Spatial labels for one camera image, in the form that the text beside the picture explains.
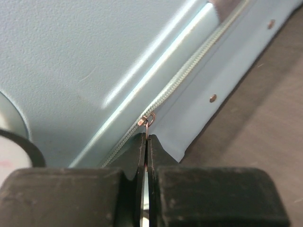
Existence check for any mint green suitcase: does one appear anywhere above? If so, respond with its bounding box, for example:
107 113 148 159
0 0 302 167

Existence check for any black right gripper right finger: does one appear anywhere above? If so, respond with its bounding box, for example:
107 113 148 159
147 135 290 227

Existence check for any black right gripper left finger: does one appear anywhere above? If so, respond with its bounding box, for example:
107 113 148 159
0 132 146 227

